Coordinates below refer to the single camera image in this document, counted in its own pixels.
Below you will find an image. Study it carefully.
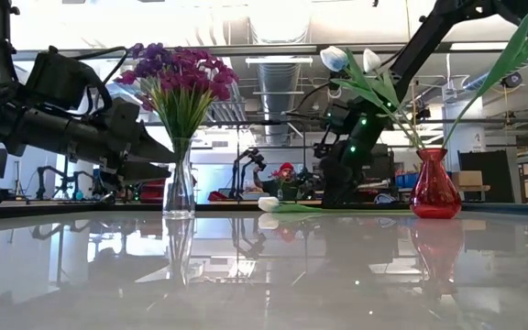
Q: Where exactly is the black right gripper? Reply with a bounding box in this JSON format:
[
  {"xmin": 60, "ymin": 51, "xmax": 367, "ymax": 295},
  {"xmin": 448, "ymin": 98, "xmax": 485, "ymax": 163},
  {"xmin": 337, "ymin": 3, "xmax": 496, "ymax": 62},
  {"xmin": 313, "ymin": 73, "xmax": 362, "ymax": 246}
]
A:
[{"xmin": 318, "ymin": 98, "xmax": 393, "ymax": 207}]

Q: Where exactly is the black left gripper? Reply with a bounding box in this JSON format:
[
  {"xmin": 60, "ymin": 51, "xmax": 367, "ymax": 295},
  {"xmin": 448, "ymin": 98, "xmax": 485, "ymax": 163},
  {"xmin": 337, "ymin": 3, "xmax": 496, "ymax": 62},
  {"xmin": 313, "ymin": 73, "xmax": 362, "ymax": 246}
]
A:
[{"xmin": 98, "ymin": 98, "xmax": 176, "ymax": 185}]

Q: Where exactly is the white artificial tulip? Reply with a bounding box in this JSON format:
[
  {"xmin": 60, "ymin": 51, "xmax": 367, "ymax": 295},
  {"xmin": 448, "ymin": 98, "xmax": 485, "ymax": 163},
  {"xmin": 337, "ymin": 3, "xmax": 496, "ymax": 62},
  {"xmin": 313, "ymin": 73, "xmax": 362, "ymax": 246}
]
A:
[
  {"xmin": 362, "ymin": 48, "xmax": 425, "ymax": 150},
  {"xmin": 319, "ymin": 45, "xmax": 425, "ymax": 150},
  {"xmin": 440, "ymin": 0, "xmax": 528, "ymax": 150},
  {"xmin": 258, "ymin": 195, "xmax": 414, "ymax": 215}
]

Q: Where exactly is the magenta artificial flower bunch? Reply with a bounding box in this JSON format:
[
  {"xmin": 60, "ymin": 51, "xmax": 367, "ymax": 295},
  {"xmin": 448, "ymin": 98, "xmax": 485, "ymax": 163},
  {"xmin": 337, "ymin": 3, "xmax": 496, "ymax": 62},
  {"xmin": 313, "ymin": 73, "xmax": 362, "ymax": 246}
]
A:
[
  {"xmin": 167, "ymin": 48, "xmax": 241, "ymax": 143},
  {"xmin": 114, "ymin": 68, "xmax": 187, "ymax": 143}
]

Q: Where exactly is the violet artificial flower bunch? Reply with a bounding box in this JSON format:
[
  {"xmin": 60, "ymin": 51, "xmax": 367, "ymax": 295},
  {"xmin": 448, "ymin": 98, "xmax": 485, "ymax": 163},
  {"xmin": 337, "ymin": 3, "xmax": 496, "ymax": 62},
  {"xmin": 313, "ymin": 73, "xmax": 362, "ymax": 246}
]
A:
[{"xmin": 126, "ymin": 42, "xmax": 192, "ymax": 143}]

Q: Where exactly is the clear glass vase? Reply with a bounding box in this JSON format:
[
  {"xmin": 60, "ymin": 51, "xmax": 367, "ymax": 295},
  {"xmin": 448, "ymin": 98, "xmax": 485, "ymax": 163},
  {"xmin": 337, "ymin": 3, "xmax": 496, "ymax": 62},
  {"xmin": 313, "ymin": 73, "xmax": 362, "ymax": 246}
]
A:
[{"xmin": 161, "ymin": 137, "xmax": 197, "ymax": 220}]

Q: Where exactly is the red glass vase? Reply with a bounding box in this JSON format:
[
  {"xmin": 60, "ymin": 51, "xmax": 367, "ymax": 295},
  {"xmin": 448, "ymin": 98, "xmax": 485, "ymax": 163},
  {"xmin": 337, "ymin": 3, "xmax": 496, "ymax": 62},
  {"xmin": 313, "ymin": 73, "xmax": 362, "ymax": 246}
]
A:
[{"xmin": 409, "ymin": 147, "xmax": 463, "ymax": 220}]

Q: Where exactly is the red storage bin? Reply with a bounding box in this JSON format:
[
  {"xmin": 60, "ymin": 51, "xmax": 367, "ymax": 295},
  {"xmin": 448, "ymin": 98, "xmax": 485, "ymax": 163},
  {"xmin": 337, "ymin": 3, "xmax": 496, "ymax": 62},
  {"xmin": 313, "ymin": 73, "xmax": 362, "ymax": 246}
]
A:
[{"xmin": 138, "ymin": 179, "xmax": 168, "ymax": 204}]

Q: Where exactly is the person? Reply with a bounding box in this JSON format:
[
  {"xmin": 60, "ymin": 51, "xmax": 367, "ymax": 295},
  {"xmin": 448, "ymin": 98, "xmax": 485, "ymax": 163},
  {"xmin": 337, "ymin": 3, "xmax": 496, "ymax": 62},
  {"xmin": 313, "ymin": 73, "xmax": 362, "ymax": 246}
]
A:
[{"xmin": 250, "ymin": 160, "xmax": 312, "ymax": 202}]

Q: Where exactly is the blue storage bin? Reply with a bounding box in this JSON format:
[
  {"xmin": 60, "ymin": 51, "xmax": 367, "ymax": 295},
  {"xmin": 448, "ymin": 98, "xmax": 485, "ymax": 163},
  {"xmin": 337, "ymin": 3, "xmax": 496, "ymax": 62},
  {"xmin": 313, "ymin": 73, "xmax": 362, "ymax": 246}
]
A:
[{"xmin": 394, "ymin": 171, "xmax": 420, "ymax": 189}]

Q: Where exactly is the brown cardboard box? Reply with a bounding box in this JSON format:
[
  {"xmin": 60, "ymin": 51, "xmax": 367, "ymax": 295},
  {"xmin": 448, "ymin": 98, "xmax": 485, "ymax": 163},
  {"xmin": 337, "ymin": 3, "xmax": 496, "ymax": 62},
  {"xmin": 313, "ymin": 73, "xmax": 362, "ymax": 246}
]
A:
[{"xmin": 450, "ymin": 170, "xmax": 484, "ymax": 187}]

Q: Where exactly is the long ceiling light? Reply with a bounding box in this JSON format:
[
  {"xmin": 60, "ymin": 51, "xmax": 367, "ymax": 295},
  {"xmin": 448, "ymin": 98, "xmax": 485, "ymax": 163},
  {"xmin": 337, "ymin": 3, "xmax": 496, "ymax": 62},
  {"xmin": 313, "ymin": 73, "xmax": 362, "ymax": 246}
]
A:
[{"xmin": 244, "ymin": 55, "xmax": 314, "ymax": 66}]

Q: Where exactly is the silver ventilation duct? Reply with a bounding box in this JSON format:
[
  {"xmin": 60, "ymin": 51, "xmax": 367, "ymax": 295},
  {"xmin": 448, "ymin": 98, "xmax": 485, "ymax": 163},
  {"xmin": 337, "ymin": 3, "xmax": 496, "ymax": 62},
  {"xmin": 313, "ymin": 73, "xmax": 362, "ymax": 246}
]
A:
[{"xmin": 255, "ymin": 61, "xmax": 303, "ymax": 147}]

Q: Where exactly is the black left wrist camera cable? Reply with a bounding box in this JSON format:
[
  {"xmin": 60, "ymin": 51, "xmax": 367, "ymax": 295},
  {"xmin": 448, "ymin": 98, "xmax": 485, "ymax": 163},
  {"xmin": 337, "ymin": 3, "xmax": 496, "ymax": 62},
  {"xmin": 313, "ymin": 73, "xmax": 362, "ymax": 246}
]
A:
[{"xmin": 71, "ymin": 44, "xmax": 131, "ymax": 118}]

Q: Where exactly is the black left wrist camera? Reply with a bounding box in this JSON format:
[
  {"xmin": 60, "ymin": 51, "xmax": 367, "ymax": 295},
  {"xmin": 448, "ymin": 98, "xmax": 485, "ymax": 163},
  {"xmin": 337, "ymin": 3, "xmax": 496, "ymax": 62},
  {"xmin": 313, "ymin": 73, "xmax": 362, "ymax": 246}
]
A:
[{"xmin": 24, "ymin": 45, "xmax": 109, "ymax": 111}]

